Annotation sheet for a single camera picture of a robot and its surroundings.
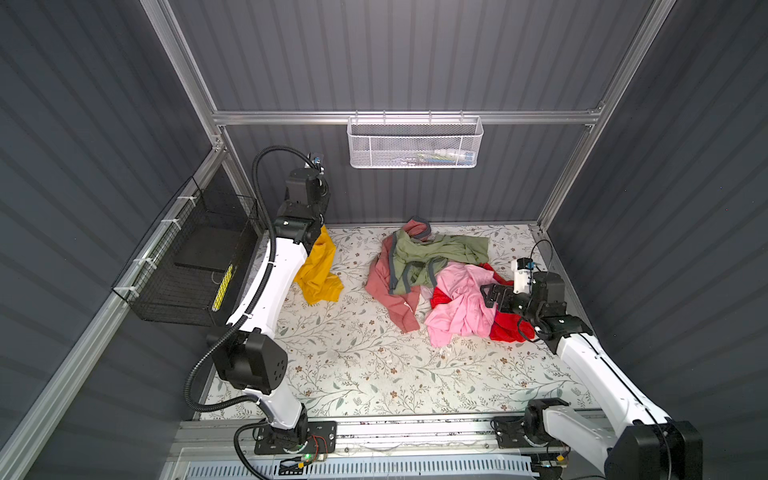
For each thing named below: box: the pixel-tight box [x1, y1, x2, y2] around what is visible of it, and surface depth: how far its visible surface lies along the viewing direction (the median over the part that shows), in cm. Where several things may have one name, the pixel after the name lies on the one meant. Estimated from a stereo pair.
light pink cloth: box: [424, 262, 498, 348], surface depth 91 cm
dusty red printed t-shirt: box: [365, 217, 431, 333], surface depth 98 cm
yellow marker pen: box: [212, 264, 233, 311], surface depth 71 cm
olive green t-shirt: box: [389, 229, 490, 294], surface depth 102 cm
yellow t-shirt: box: [294, 225, 344, 305], surface depth 101 cm
